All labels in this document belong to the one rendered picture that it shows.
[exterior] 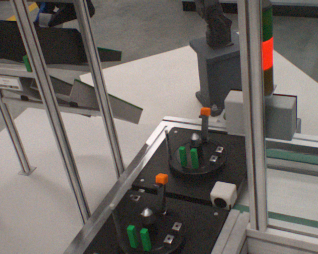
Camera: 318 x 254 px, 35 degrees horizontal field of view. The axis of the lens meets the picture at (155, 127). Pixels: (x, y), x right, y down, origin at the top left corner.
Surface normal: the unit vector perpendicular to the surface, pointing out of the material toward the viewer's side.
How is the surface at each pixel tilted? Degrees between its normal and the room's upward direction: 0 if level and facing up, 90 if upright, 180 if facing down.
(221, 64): 90
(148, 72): 0
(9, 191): 0
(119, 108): 90
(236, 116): 90
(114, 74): 0
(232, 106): 90
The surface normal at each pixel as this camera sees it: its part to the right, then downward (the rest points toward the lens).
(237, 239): -0.15, -0.82
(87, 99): 0.81, 0.22
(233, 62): 0.30, 0.50
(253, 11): -0.42, 0.56
